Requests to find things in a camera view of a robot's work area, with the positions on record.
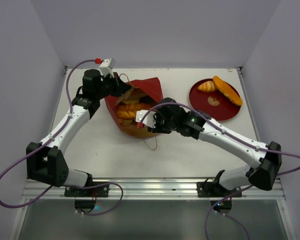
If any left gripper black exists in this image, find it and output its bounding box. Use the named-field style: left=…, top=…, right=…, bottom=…
left=95, top=72, right=131, bottom=100

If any braided fake bread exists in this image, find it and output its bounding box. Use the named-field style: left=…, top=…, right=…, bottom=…
left=116, top=103, right=151, bottom=120

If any red paper bag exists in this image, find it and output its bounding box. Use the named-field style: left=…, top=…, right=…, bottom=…
left=105, top=77, right=163, bottom=141

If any fake croissant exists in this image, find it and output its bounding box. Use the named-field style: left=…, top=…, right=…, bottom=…
left=198, top=80, right=216, bottom=93

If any long orange bread loaf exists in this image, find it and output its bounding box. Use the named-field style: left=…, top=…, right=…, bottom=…
left=212, top=76, right=243, bottom=106

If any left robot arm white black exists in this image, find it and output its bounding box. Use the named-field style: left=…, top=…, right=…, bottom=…
left=26, top=69, right=132, bottom=197

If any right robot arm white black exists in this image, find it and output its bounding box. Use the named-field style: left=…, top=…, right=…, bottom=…
left=136, top=97, right=282, bottom=196

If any red round tray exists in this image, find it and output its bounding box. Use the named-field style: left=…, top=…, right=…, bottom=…
left=189, top=78, right=242, bottom=122

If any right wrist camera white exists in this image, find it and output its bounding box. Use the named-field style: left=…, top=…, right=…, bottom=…
left=135, top=110, right=156, bottom=128

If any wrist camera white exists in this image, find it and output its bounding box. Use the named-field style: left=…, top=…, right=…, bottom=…
left=99, top=58, right=115, bottom=77
left=135, top=110, right=156, bottom=128

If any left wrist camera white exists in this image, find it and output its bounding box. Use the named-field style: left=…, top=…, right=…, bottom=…
left=99, top=58, right=115, bottom=77

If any aluminium rail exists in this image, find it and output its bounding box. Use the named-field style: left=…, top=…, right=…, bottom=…
left=22, top=178, right=285, bottom=200

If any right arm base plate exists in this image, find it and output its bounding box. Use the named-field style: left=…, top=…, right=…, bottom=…
left=196, top=171, right=241, bottom=198

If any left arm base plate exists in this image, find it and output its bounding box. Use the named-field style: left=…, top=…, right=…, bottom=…
left=64, top=181, right=109, bottom=198

